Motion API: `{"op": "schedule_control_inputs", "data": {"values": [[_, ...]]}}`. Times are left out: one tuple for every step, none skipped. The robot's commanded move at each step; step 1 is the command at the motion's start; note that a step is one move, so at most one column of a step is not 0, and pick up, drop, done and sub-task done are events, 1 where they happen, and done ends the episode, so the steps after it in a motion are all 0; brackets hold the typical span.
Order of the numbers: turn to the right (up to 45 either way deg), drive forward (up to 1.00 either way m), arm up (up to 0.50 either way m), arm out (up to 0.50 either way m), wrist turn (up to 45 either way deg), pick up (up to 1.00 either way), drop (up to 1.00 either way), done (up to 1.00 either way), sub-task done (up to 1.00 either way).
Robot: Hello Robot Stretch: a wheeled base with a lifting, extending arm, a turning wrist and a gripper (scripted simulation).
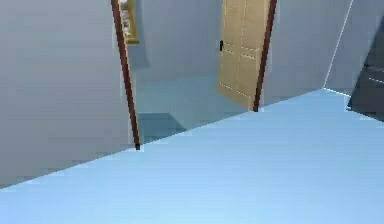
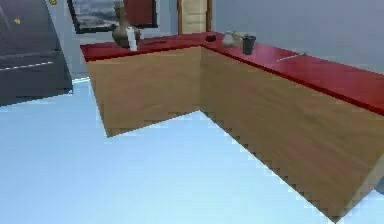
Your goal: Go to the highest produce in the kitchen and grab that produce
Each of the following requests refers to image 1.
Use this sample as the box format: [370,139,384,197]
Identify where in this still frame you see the tan panelled room door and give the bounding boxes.
[217,0,272,110]

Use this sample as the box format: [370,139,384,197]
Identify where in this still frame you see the dark grey cabinet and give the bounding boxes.
[346,15,384,122]

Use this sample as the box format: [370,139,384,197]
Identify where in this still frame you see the dark red door frame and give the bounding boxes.
[110,0,279,151]

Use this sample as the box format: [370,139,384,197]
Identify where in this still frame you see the gold framed wall picture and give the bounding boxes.
[118,0,140,45]

